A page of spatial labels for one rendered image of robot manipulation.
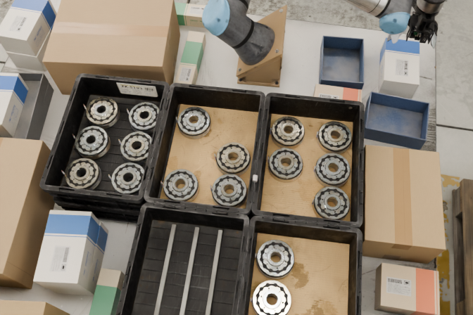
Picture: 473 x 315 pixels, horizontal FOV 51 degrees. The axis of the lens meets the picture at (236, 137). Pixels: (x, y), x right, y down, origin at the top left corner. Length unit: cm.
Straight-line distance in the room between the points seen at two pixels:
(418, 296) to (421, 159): 39
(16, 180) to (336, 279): 95
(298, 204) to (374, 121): 48
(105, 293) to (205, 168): 46
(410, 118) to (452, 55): 121
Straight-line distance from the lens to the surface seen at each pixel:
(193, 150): 156
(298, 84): 184
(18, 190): 156
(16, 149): 162
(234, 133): 158
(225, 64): 188
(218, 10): 164
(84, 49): 176
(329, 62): 190
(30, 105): 188
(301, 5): 304
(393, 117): 182
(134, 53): 170
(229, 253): 143
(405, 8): 145
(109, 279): 154
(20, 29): 192
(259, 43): 170
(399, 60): 186
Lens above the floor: 221
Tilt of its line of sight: 62 degrees down
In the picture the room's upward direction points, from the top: 2 degrees counter-clockwise
